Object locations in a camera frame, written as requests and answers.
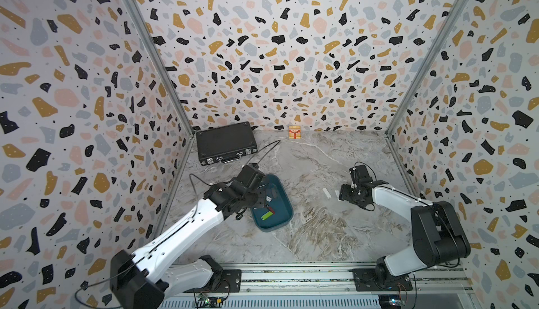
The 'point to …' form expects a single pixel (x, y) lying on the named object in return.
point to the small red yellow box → (294, 132)
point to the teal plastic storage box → (277, 198)
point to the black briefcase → (225, 143)
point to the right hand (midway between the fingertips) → (347, 195)
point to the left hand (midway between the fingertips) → (263, 195)
